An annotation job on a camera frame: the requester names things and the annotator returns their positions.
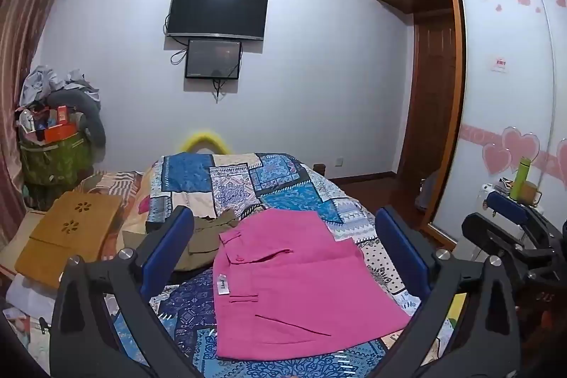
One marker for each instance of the grey hanging bag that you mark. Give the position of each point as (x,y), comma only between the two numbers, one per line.
(427,192)

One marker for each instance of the red white sticker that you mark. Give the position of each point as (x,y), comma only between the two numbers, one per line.
(498,64)

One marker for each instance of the pink striped bedding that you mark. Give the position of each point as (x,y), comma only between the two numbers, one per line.
(115,187)

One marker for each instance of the grey curved pillow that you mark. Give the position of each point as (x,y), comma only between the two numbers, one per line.
(91,114)

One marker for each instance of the brown wooden door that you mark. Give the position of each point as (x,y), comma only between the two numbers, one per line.
(432,94)

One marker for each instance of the pink pants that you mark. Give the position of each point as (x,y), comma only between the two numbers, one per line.
(288,271)

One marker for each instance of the small black wall monitor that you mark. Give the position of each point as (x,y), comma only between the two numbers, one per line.
(212,58)

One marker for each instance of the brown striped curtain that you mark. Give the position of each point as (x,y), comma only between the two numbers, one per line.
(22,28)

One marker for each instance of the pile of grey clothes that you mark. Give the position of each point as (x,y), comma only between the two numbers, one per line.
(42,81)

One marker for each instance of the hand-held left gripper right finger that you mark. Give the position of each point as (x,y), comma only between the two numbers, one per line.
(401,245)

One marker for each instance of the blue patchwork blanket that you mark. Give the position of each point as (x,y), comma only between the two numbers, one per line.
(230,178)

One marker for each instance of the wooden lap desk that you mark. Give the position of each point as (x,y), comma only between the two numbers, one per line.
(62,240)

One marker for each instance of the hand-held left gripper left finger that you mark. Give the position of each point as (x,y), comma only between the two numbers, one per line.
(170,245)

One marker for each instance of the green bottle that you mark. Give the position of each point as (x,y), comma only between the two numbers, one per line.
(520,176)

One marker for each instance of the olive green pants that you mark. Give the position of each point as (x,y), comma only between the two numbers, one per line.
(203,240)

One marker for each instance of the black wall television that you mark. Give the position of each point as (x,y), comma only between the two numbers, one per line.
(217,10)

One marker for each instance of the white heart-print sliding door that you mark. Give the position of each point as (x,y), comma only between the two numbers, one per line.
(500,50)

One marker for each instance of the yellow orange cloth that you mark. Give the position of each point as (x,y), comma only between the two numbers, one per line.
(456,311)

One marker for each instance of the orange box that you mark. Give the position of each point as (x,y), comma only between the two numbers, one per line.
(60,128)

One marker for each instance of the brown mug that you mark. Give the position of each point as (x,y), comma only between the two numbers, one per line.
(529,193)

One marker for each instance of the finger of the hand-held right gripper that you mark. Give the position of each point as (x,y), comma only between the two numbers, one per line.
(509,205)
(487,229)

